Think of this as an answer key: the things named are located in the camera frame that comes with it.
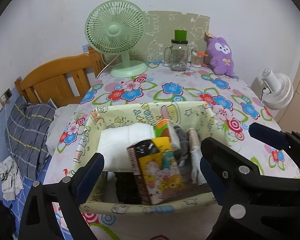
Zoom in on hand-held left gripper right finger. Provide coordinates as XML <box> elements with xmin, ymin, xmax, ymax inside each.
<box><xmin>199</xmin><ymin>156</ymin><xmax>278</xmax><ymax>240</ymax></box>

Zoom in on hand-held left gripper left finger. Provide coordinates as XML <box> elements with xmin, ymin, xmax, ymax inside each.
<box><xmin>19</xmin><ymin>152</ymin><xmax>105</xmax><ymax>240</ymax></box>

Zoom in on white fan cable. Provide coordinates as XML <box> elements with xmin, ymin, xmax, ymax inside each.
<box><xmin>96</xmin><ymin>54</ymin><xmax>121</xmax><ymax>81</ymax></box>

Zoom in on dark grey socks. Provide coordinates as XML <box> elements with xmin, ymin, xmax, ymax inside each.
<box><xmin>173</xmin><ymin>127</ymin><xmax>193</xmax><ymax>166</ymax></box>

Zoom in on yellow printed storage box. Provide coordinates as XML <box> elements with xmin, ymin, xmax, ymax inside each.
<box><xmin>74</xmin><ymin>102</ymin><xmax>231</xmax><ymax>215</ymax></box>

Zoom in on green tissue pack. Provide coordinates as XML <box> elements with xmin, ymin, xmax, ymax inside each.
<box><xmin>153</xmin><ymin>120</ymin><xmax>174</xmax><ymax>138</ymax></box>

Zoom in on wooden headboard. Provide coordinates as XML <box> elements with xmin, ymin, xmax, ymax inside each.
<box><xmin>15</xmin><ymin>46</ymin><xmax>107</xmax><ymax>104</ymax></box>

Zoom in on yellow snack packet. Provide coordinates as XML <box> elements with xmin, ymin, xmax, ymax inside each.
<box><xmin>127</xmin><ymin>137</ymin><xmax>186</xmax><ymax>205</ymax></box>

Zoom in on blue checked bed sheet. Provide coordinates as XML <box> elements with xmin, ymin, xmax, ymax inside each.
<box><xmin>0</xmin><ymin>175</ymin><xmax>65</xmax><ymax>240</ymax></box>

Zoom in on green desk fan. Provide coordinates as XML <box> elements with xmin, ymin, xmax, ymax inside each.
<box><xmin>85</xmin><ymin>1</ymin><xmax>148</xmax><ymax>78</ymax></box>

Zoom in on white crumpled cloth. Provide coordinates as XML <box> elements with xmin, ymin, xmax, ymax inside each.
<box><xmin>0</xmin><ymin>156</ymin><xmax>23</xmax><ymax>201</ymax></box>

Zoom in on grey plaid pillow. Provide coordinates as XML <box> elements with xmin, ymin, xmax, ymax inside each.
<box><xmin>4</xmin><ymin>96</ymin><xmax>57</xmax><ymax>181</ymax></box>

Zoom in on white cloth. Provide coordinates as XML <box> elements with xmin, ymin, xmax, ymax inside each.
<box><xmin>99</xmin><ymin>124</ymin><xmax>156</xmax><ymax>171</ymax></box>
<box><xmin>0</xmin><ymin>156</ymin><xmax>23</xmax><ymax>201</ymax></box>

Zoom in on white floor fan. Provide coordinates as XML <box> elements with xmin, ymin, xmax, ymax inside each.
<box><xmin>260</xmin><ymin>67</ymin><xmax>294</xmax><ymax>110</ymax></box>

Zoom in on glass mug jar green lid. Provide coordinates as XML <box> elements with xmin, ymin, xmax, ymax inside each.
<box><xmin>164</xmin><ymin>30</ymin><xmax>189</xmax><ymax>72</ymax></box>

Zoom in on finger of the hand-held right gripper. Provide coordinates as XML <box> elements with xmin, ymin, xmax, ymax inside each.
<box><xmin>248</xmin><ymin>122</ymin><xmax>300</xmax><ymax>178</ymax></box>
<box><xmin>200</xmin><ymin>137</ymin><xmax>300</xmax><ymax>198</ymax></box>

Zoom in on cotton swab container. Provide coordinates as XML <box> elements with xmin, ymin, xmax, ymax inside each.
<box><xmin>191</xmin><ymin>49</ymin><xmax>207</xmax><ymax>68</ymax></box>

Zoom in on white charger cable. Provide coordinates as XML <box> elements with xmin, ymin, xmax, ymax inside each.
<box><xmin>4</xmin><ymin>102</ymin><xmax>16</xmax><ymax>161</ymax></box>

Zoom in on purple plush rabbit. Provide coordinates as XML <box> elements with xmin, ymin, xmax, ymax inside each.
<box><xmin>206</xmin><ymin>36</ymin><xmax>237</xmax><ymax>77</ymax></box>

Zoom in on beige door frame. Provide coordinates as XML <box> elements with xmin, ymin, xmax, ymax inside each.
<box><xmin>277</xmin><ymin>17</ymin><xmax>300</xmax><ymax>125</ymax></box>

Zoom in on green printed board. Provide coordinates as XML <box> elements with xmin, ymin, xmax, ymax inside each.
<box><xmin>145</xmin><ymin>10</ymin><xmax>210</xmax><ymax>63</ymax></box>

